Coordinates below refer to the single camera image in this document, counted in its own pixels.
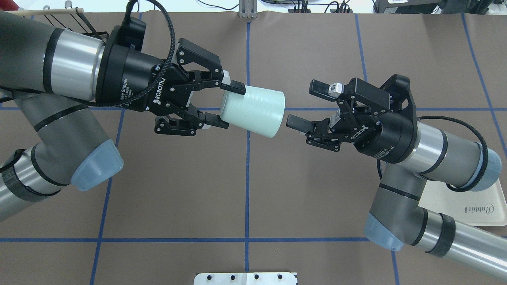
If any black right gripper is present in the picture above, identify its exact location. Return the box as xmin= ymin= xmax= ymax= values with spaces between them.
xmin=286 ymin=74 xmax=417 ymax=163

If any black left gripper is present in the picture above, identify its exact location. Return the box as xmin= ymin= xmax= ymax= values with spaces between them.
xmin=95 ymin=26 xmax=246 ymax=137

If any green plastic cup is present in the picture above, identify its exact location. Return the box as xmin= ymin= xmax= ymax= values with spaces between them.
xmin=220 ymin=86 xmax=286 ymax=138

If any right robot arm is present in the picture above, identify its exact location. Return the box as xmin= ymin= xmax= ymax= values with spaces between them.
xmin=286 ymin=74 xmax=506 ymax=280

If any cream rabbit print tray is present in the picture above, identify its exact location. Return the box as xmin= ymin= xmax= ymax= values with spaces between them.
xmin=419 ymin=180 xmax=507 ymax=226

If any black device on desk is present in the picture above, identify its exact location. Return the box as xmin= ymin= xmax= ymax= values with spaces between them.
xmin=373 ymin=0 xmax=441 ymax=14

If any black braided left cable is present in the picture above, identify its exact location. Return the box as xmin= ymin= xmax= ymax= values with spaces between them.
xmin=95 ymin=0 xmax=177 ymax=107

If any black braided cable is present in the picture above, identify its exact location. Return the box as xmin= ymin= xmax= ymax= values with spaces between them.
xmin=376 ymin=116 xmax=490 ymax=192
xmin=95 ymin=0 xmax=177 ymax=107

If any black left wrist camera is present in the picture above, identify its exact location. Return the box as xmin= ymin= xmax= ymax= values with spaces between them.
xmin=117 ymin=16 xmax=147 ymax=52

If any black braided right cable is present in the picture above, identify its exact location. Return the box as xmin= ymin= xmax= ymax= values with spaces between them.
xmin=376 ymin=116 xmax=490 ymax=192

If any grey aluminium post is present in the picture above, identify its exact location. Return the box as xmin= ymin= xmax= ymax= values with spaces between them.
xmin=238 ymin=0 xmax=258 ymax=19

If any black wire cup rack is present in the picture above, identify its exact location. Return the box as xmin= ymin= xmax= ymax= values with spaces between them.
xmin=1 ymin=2 xmax=111 ymax=42

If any white metal base plate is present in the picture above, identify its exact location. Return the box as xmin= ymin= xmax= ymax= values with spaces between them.
xmin=193 ymin=272 xmax=298 ymax=285

